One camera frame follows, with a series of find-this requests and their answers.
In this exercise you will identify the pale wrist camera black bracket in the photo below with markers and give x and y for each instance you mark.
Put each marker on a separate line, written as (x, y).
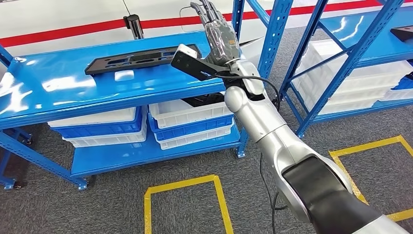
(193, 66)

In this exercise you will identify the black parts in bin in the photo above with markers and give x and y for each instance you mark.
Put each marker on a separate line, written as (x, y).
(206, 100)

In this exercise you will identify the blue plastic bin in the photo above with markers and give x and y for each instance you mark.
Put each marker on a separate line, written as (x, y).
(96, 131)
(405, 83)
(193, 130)

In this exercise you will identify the large white plastic bin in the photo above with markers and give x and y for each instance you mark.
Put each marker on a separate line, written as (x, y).
(355, 93)
(380, 72)
(348, 108)

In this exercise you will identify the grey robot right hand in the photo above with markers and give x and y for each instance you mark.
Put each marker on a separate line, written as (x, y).
(222, 42)

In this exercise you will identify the black stanchion post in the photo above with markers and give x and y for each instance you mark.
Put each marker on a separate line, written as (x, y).
(134, 27)

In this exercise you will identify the yellow floor tape square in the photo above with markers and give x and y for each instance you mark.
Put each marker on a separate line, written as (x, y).
(180, 184)
(364, 146)

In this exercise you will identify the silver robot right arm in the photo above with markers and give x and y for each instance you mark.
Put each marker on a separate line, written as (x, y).
(274, 135)

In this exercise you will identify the blue metal shelf rack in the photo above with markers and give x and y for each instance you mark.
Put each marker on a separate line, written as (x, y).
(353, 56)
(96, 84)

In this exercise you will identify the long black plastic panel part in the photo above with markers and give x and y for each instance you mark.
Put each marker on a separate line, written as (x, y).
(106, 66)

